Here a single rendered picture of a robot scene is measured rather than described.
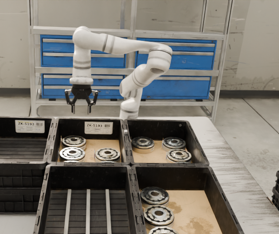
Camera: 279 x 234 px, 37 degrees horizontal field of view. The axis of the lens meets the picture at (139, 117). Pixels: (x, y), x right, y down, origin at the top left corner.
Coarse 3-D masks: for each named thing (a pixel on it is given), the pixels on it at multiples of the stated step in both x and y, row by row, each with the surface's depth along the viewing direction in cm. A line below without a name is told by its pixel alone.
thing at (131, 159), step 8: (128, 120) 185; (136, 120) 186; (144, 120) 186; (152, 120) 187; (160, 120) 187; (168, 120) 188; (176, 120) 189; (184, 120) 189; (192, 128) 182; (128, 136) 170; (128, 144) 164; (200, 152) 163
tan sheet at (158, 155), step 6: (156, 144) 187; (156, 150) 182; (162, 150) 182; (186, 150) 184; (138, 156) 176; (144, 156) 176; (150, 156) 177; (156, 156) 177; (162, 156) 178; (150, 162) 172; (156, 162) 172; (162, 162) 173; (192, 162) 175
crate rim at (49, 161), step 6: (90, 120) 183; (96, 120) 184; (102, 120) 184; (108, 120) 184; (114, 120) 185; (120, 120) 184; (54, 126) 174; (54, 132) 169; (54, 138) 164; (126, 144) 164; (126, 150) 159; (48, 156) 151; (126, 156) 155; (48, 162) 147; (54, 162) 148; (60, 162) 148; (66, 162) 148; (72, 162) 149; (78, 162) 149; (84, 162) 149; (90, 162) 149; (96, 162) 150; (102, 162) 150; (108, 162) 150; (114, 162) 151; (120, 162) 151; (126, 162) 151
